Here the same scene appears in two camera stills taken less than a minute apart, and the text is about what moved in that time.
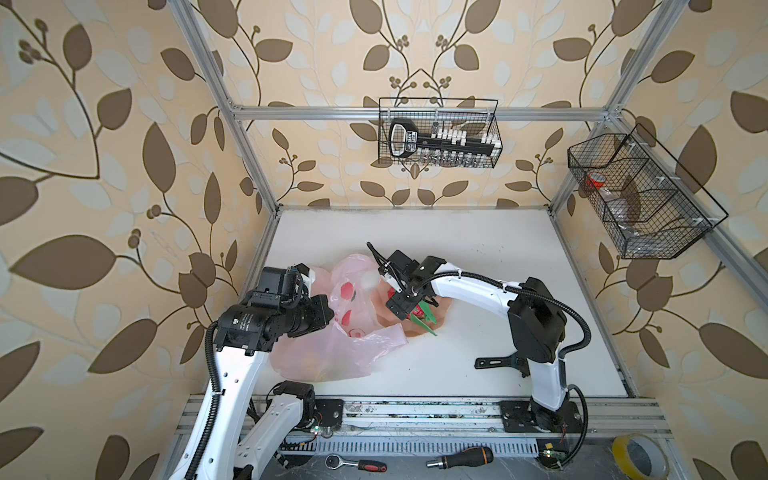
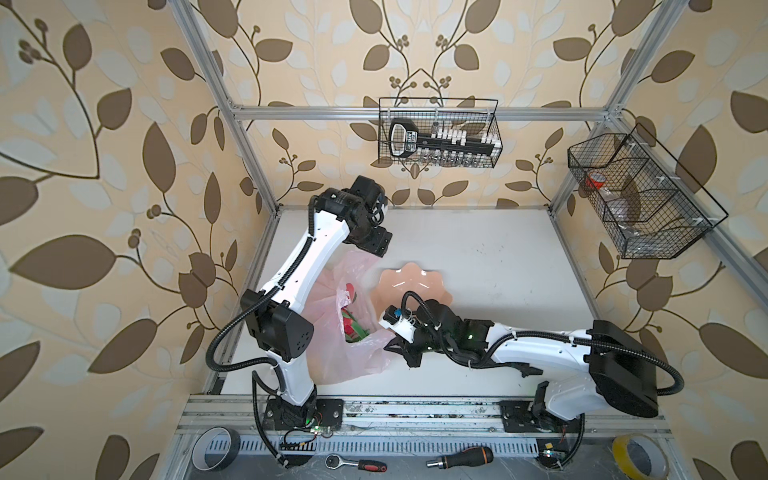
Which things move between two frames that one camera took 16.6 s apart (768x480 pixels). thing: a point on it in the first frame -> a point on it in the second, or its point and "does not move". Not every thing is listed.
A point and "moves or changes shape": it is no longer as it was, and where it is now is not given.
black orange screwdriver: x=467 y=457 does not move
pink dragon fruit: x=420 y=313 moves or changes shape
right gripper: x=404 y=306 -> x=405 y=348
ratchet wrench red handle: x=334 y=462 does not move
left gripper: x=322 y=317 -> x=377 y=242
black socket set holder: x=404 y=140 does not move
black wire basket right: x=649 y=204 does not move
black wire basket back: x=439 y=132 does not move
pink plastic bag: x=342 y=347 does not move
